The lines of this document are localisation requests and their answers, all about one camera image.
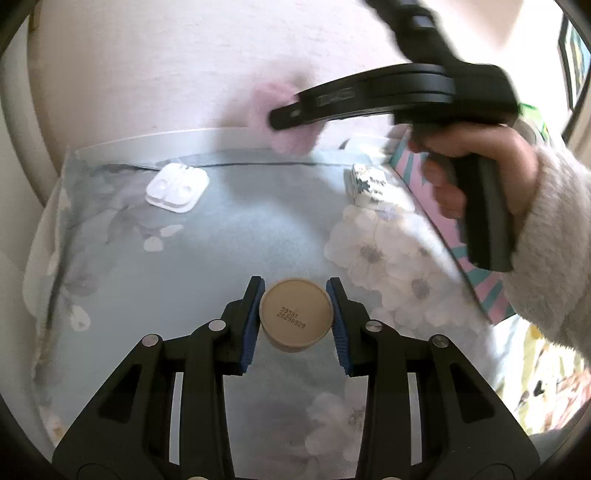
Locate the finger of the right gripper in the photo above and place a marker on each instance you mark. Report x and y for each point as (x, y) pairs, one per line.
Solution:
(313, 107)

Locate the green plastic bag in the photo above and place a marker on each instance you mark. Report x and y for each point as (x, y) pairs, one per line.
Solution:
(533, 117)

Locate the beige round cosmetic jar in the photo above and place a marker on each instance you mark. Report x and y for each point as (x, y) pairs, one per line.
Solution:
(295, 314)

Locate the pink fluffy wristband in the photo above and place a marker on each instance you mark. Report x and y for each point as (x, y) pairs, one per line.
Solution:
(297, 141)

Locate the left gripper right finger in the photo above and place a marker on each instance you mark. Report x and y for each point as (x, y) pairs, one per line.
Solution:
(429, 412)

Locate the fuzzy white right sleeve forearm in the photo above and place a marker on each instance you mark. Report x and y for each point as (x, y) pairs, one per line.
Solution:
(550, 283)

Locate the floral white small box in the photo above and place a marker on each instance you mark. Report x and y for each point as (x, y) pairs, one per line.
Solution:
(369, 187)

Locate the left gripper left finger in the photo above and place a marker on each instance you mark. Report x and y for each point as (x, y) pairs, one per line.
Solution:
(161, 413)

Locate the pink teal cardboard box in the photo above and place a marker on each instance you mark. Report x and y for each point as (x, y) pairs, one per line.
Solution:
(487, 287)

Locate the white plastic contact lens case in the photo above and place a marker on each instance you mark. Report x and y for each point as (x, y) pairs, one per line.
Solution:
(176, 188)

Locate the person's right hand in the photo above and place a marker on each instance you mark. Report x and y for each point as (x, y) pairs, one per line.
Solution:
(516, 158)

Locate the framed wall picture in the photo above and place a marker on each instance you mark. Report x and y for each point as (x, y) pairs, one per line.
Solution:
(575, 58)

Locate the yellow floral bedsheet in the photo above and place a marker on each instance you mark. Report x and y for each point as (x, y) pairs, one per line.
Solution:
(542, 383)

